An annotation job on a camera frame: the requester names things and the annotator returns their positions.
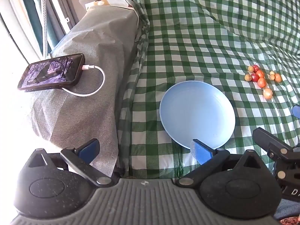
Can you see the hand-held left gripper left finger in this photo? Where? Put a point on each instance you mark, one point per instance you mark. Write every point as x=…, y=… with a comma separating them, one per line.
x=90, y=148

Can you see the red patterned rug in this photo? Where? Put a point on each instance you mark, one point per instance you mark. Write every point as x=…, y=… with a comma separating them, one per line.
x=290, y=222

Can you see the black smartphone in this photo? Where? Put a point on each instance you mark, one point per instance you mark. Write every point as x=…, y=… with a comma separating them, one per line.
x=50, y=72

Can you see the grey window frame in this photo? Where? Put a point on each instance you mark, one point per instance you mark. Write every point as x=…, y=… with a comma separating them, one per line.
x=62, y=2

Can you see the teal curtain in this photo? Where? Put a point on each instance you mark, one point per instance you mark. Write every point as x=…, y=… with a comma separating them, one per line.
x=30, y=4

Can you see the small orange tangerine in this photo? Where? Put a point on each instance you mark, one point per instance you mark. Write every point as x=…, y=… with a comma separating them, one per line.
x=268, y=94
x=277, y=77
x=260, y=73
x=262, y=82

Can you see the red plum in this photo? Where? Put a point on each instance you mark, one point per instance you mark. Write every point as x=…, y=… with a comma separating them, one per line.
x=254, y=77
x=256, y=68

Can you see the grey-blue cloth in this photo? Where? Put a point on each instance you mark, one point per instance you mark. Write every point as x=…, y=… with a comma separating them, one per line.
x=288, y=208

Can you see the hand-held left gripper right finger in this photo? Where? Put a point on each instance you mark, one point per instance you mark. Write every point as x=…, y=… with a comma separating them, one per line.
x=201, y=153

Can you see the light blue plate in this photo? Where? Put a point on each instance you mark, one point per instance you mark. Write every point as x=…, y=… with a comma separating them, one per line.
x=196, y=112

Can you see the green checkered cloth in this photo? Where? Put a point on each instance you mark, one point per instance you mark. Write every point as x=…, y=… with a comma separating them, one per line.
x=187, y=39

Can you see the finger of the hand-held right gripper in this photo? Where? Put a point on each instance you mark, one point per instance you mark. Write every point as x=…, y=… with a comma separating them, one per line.
x=269, y=139
x=296, y=111

